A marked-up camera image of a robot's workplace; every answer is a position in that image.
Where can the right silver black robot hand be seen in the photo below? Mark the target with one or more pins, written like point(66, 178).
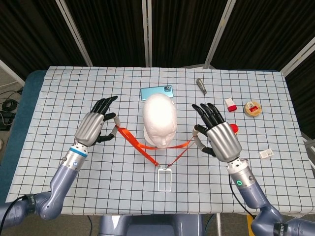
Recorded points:
point(224, 142)

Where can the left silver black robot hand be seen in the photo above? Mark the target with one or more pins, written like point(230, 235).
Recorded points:
point(89, 127)

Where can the white clear badge holder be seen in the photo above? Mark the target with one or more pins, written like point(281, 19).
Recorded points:
point(165, 179)

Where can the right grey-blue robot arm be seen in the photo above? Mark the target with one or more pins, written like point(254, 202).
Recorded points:
point(248, 189)

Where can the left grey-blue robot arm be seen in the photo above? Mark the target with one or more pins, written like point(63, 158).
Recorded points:
point(64, 177)

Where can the white foam mannequin head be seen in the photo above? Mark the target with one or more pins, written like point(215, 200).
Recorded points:
point(160, 115)

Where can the red and yellow ball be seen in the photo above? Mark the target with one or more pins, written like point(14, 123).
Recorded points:
point(235, 128)

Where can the red and white small box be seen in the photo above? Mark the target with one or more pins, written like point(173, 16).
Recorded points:
point(230, 105)

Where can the round wooden tin red label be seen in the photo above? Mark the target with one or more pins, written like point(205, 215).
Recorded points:
point(252, 109)

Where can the small white label packet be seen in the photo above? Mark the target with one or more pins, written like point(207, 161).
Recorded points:
point(266, 153)

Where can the blue white checkered tablecloth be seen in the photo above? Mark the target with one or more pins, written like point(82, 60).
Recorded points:
point(86, 73)

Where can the teal padded table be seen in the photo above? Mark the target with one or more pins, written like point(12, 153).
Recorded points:
point(29, 98)

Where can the blue smartphone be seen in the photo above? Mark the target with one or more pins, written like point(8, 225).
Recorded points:
point(150, 93)

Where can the metal table leg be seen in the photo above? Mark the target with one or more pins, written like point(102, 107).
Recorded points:
point(218, 225)

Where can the black power adapter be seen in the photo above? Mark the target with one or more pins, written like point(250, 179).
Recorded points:
point(6, 120)

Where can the grey-blue robot torso base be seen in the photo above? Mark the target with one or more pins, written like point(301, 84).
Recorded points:
point(147, 227)

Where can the black folding screen white frame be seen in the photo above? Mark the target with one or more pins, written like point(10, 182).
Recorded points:
point(110, 29)

